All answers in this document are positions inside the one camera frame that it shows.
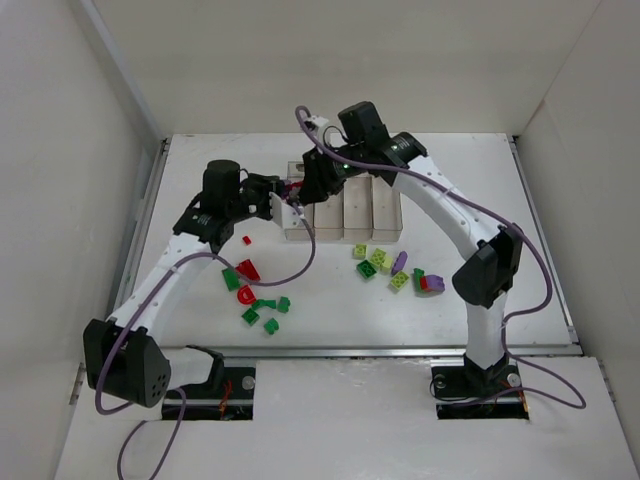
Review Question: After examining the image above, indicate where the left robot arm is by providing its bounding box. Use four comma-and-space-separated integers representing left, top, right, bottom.
83, 160, 284, 415

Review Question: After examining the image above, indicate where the lime lego brick left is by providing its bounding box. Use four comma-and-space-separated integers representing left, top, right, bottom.
352, 244, 367, 260

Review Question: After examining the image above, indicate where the green square lego plate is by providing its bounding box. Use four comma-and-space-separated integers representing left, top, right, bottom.
241, 308, 260, 326

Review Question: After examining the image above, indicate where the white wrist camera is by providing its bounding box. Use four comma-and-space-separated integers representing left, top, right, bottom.
304, 115, 330, 135
270, 192, 306, 230

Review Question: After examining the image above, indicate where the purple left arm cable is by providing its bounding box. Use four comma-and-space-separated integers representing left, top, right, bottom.
93, 199, 317, 479

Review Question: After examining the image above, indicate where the green small lego brick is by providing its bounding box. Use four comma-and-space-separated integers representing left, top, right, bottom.
277, 296, 291, 314

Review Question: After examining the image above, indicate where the lime lego brick centre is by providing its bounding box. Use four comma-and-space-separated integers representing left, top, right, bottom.
369, 248, 393, 274

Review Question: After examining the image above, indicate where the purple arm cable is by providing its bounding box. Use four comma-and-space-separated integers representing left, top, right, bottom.
295, 105, 587, 410
93, 199, 317, 479

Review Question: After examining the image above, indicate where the purple lego brick right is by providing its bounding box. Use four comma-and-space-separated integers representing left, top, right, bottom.
425, 274, 446, 293

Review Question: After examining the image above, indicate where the green flat lego plate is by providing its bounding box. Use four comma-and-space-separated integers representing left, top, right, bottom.
222, 268, 241, 292

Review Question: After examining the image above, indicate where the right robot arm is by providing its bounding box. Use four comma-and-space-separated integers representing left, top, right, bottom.
295, 101, 522, 387

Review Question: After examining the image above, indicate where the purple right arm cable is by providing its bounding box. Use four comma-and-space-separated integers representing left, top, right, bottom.
295, 105, 587, 410

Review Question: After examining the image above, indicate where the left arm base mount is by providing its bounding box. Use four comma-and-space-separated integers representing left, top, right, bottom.
182, 360, 256, 421

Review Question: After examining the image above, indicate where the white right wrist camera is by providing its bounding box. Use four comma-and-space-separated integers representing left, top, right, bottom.
304, 115, 330, 135

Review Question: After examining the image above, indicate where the green arch lego piece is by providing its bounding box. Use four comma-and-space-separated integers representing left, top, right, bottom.
251, 299, 277, 310

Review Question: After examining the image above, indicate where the purple slanted lego piece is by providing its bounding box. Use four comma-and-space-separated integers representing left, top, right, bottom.
391, 251, 408, 275

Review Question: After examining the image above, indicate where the red arch lego brick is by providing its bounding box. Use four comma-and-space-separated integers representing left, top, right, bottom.
236, 285, 257, 306

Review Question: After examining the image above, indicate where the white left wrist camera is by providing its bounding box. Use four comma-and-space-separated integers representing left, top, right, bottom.
270, 192, 306, 230

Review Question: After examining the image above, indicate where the red large lego brick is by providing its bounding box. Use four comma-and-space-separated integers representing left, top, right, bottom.
235, 259, 261, 282

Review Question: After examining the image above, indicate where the lime lego brick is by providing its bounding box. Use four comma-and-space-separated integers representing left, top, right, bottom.
352, 244, 367, 260
389, 270, 410, 292
369, 248, 393, 274

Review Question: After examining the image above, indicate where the aluminium table edge rail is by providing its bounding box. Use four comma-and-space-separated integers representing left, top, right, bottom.
105, 138, 168, 314

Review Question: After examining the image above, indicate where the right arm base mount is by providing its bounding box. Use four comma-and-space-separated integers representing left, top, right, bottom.
429, 358, 529, 420

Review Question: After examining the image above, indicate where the lime lego brick lower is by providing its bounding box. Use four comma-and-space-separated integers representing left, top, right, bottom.
389, 270, 410, 292

